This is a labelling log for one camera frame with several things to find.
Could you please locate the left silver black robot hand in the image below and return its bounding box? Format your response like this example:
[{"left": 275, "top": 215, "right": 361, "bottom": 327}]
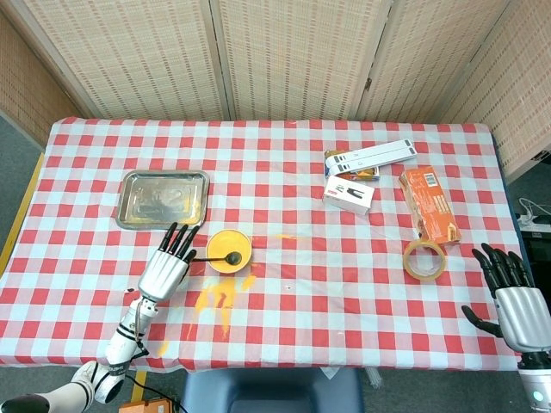
[{"left": 137, "top": 222, "right": 201, "bottom": 304}]

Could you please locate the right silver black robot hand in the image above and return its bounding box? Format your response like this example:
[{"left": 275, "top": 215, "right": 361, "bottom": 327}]
[{"left": 461, "top": 243, "right": 551, "bottom": 354}]

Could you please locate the black spoon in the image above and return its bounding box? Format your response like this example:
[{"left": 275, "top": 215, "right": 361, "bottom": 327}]
[{"left": 189, "top": 252, "right": 242, "bottom": 265}]

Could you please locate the off-white bowl of yellow powder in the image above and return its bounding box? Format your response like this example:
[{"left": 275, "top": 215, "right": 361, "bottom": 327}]
[{"left": 205, "top": 229, "right": 254, "bottom": 275}]

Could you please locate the silver metal tray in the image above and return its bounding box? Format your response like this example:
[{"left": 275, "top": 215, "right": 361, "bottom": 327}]
[{"left": 115, "top": 170, "right": 211, "bottom": 231}]

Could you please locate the spilled yellow powder patch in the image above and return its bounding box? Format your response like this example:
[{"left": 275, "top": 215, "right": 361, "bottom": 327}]
[{"left": 155, "top": 274, "right": 258, "bottom": 358}]

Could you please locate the black equipment case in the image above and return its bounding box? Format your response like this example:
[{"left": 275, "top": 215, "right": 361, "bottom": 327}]
[{"left": 518, "top": 227, "right": 551, "bottom": 285}]

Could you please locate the clear packing tape roll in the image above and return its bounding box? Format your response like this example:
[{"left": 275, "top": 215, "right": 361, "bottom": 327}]
[{"left": 402, "top": 239, "right": 447, "bottom": 283}]

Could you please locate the orange box on floor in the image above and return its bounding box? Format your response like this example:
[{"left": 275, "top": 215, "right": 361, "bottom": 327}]
[{"left": 118, "top": 398, "right": 176, "bottom": 413}]

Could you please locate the red white checkered tablecloth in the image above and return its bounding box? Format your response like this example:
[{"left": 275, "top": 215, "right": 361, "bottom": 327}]
[{"left": 0, "top": 116, "right": 535, "bottom": 373}]

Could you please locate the orange cardboard box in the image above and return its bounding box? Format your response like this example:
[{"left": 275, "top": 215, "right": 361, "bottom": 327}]
[{"left": 398, "top": 165, "right": 462, "bottom": 246}]

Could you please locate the dark blue chair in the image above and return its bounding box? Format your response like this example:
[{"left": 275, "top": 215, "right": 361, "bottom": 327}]
[{"left": 178, "top": 367, "right": 365, "bottom": 413}]

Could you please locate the white box with black print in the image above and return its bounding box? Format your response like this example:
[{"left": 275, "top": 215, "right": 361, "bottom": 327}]
[{"left": 322, "top": 175, "right": 375, "bottom": 216}]

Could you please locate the small colourful snack box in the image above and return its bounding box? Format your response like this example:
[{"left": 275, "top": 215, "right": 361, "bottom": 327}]
[{"left": 325, "top": 149, "right": 381, "bottom": 182}]

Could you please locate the long flat white device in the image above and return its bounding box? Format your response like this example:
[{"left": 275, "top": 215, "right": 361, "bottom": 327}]
[{"left": 325, "top": 138, "right": 418, "bottom": 177}]

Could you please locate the woven bamboo folding screen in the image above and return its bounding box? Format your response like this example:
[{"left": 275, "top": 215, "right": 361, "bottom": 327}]
[{"left": 0, "top": 0, "right": 551, "bottom": 184}]

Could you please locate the thin black cable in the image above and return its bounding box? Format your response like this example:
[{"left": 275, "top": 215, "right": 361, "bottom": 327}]
[{"left": 136, "top": 373, "right": 187, "bottom": 413}]

